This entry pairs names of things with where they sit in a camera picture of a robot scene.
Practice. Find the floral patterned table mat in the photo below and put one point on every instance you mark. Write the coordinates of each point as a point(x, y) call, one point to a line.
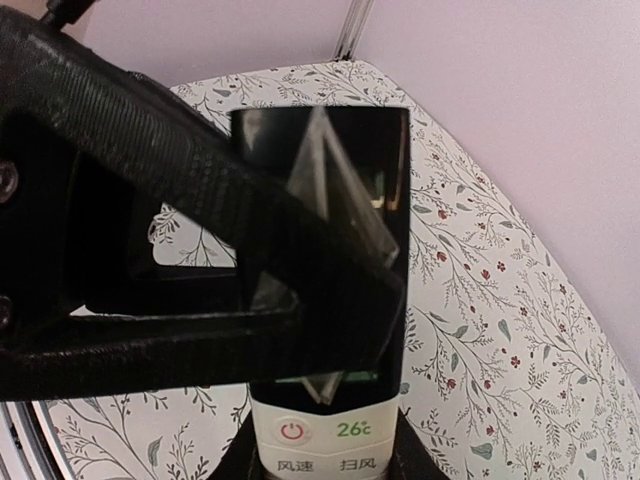
point(507, 375)

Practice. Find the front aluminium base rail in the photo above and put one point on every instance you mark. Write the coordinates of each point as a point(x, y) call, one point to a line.
point(23, 454)

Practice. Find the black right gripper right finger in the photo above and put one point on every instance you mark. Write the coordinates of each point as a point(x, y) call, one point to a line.
point(410, 459)

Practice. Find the left aluminium frame post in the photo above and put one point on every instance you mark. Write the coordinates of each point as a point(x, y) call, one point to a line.
point(352, 29)

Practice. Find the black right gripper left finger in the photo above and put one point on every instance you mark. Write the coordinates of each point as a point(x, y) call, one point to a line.
point(241, 460)

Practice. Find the white remote control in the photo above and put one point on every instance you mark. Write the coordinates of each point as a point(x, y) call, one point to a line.
point(350, 166)

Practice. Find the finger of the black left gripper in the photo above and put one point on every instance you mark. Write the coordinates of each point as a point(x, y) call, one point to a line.
point(74, 125)

